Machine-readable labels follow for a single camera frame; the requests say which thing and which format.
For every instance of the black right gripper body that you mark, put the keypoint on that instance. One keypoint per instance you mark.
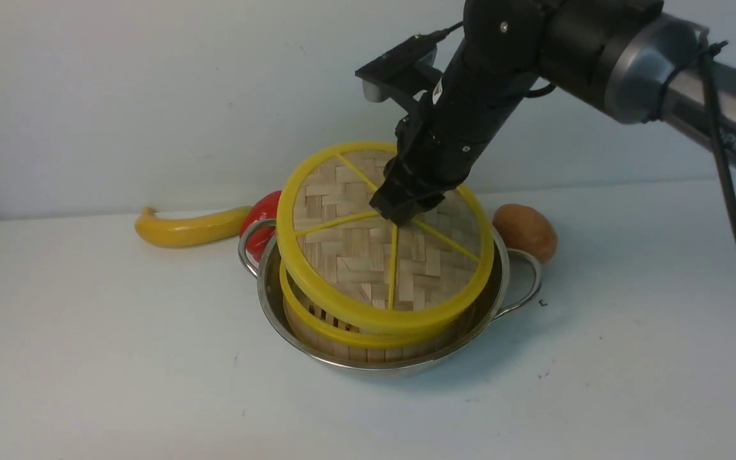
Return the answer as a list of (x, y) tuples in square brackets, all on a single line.
[(457, 126)]

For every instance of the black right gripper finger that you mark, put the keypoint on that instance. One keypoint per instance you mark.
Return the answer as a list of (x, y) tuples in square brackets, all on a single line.
[(396, 173), (405, 202)]

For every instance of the yellow woven steamer lid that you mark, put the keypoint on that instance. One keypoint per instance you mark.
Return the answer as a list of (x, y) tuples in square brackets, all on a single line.
[(366, 271)]

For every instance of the yellow bamboo steamer basket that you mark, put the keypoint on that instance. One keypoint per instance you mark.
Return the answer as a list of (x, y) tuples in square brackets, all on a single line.
[(331, 336)]

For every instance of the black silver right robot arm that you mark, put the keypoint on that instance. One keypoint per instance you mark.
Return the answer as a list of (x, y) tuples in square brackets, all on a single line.
[(628, 59)]

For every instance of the stainless steel pot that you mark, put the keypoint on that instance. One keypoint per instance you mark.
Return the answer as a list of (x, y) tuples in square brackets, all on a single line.
[(489, 306)]

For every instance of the brown potato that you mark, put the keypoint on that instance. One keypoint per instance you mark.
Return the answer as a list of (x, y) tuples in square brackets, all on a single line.
[(524, 228)]

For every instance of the red bell pepper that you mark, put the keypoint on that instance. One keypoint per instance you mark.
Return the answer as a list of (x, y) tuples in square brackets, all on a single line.
[(264, 209)]

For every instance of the yellow plastic banana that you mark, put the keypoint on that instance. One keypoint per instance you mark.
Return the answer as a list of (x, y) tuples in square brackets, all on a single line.
[(189, 232)]

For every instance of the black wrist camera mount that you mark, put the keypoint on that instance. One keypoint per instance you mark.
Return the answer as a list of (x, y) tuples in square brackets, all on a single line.
[(401, 73)]

